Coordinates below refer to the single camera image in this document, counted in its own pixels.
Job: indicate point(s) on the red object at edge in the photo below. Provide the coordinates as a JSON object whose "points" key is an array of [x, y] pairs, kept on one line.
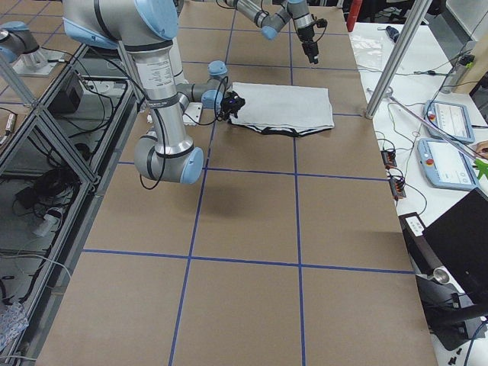
{"points": [[353, 14]]}

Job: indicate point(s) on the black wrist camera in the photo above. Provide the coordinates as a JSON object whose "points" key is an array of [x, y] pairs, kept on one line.
{"points": [[231, 105], [320, 23]]}

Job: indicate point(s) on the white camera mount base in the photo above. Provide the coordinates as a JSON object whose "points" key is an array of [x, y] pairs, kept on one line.
{"points": [[190, 112]]}

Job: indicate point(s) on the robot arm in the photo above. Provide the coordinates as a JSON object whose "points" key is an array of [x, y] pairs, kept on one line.
{"points": [[271, 24], [146, 29]]}

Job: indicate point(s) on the far blue teach pendant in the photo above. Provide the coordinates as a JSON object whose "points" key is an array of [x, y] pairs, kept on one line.
{"points": [[453, 119]]}

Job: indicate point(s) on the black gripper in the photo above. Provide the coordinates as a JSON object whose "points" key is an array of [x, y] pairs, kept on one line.
{"points": [[307, 37]]}

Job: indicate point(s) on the grey cartoon print t-shirt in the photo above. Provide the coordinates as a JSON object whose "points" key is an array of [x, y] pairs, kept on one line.
{"points": [[282, 109]]}

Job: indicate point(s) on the black laptop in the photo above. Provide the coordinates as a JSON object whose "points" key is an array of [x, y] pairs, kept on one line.
{"points": [[459, 240]]}

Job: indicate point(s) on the aluminium frame post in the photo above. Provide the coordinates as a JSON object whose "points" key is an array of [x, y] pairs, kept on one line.
{"points": [[418, 12]]}

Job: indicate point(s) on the clear plastic bag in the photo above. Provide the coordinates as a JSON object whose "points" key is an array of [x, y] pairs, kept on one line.
{"points": [[371, 53]]}

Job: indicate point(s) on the near blue teach pendant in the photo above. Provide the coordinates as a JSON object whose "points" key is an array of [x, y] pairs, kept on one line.
{"points": [[445, 166]]}

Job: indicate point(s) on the person's hand on pendant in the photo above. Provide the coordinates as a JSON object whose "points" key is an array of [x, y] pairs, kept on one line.
{"points": [[482, 149]]}

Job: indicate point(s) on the blue teach pendant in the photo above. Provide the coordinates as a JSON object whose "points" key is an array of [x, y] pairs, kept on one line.
{"points": [[445, 166], [453, 119]]}

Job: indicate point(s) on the metal reacher grabber tool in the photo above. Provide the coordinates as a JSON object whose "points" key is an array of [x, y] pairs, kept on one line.
{"points": [[479, 162]]}

